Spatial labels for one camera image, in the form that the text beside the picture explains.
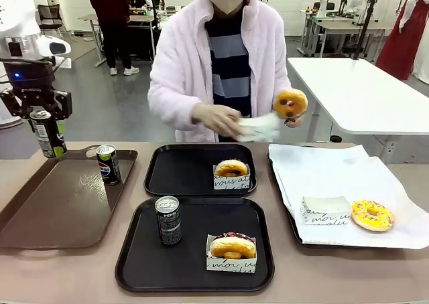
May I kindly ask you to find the grey lab table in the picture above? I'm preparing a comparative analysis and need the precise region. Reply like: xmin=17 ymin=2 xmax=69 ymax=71
xmin=298 ymin=9 xmax=396 ymax=58

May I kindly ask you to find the brown plastic tray with handles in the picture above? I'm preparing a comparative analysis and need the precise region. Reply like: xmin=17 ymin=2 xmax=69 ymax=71
xmin=0 ymin=145 xmax=139 ymax=253

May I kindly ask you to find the empty white printed paper box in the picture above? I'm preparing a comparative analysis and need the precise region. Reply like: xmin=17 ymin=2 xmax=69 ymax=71
xmin=300 ymin=195 xmax=353 ymax=226

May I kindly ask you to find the yellow sprinkled donut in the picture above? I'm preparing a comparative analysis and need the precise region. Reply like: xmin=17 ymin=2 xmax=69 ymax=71
xmin=351 ymin=199 xmax=395 ymax=233

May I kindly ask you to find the person's left hand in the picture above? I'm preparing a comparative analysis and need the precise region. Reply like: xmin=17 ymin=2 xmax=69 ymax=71
xmin=284 ymin=112 xmax=306 ymax=129

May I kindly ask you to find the black plastic tray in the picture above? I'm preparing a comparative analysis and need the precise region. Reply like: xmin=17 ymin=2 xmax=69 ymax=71
xmin=115 ymin=196 xmax=275 ymax=293
xmin=143 ymin=143 xmax=258 ymax=198

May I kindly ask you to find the black tray under white paper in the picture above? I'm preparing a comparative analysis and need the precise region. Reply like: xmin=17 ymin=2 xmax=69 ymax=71
xmin=267 ymin=145 xmax=429 ymax=250

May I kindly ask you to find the white table with metal legs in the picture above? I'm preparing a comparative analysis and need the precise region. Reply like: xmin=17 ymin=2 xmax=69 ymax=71
xmin=287 ymin=56 xmax=429 ymax=164

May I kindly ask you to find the right tray with white paper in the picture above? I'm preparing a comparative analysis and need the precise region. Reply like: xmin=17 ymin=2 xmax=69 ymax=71
xmin=267 ymin=143 xmax=429 ymax=250

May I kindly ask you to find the left arm's black gripper body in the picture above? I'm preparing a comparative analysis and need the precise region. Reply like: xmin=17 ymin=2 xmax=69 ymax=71
xmin=1 ymin=61 xmax=56 ymax=107

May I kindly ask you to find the glazed donut with purple icing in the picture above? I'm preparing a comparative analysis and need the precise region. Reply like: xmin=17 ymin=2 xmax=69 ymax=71
xmin=209 ymin=232 xmax=257 ymax=260

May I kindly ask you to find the person's right hand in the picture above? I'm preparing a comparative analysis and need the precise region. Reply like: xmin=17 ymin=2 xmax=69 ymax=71
xmin=191 ymin=102 xmax=244 ymax=137

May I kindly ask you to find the black green Pepsi can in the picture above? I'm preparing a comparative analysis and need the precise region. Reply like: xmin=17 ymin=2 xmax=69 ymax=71
xmin=28 ymin=109 xmax=68 ymax=159
xmin=95 ymin=144 xmax=122 ymax=186
xmin=154 ymin=196 xmax=183 ymax=246

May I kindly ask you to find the person in pink fleece jacket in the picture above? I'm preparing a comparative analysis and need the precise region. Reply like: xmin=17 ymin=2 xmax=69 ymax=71
xmin=147 ymin=0 xmax=292 ymax=143

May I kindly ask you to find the glazed donut with chocolate dots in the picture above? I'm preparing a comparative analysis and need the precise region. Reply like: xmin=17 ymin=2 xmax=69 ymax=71
xmin=273 ymin=89 xmax=308 ymax=119
xmin=214 ymin=159 xmax=248 ymax=178

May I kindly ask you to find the black stand pole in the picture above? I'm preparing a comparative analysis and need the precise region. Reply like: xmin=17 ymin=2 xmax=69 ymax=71
xmin=350 ymin=0 xmax=383 ymax=61

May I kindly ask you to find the mannequin in red white dress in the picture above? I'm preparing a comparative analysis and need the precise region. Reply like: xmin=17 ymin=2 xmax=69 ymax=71
xmin=375 ymin=0 xmax=429 ymax=82

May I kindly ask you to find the bystander in dark red top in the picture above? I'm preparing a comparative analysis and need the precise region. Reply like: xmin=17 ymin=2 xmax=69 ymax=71
xmin=84 ymin=0 xmax=140 ymax=76

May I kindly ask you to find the wooden lab table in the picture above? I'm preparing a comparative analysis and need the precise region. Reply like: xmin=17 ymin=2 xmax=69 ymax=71
xmin=77 ymin=13 xmax=157 ymax=67

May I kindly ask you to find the person's right forearm pink sleeve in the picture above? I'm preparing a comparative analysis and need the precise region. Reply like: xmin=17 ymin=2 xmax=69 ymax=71
xmin=147 ymin=79 xmax=202 ymax=134

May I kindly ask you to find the black office chair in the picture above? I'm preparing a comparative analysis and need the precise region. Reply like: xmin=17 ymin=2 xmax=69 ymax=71
xmin=36 ymin=3 xmax=64 ymax=33

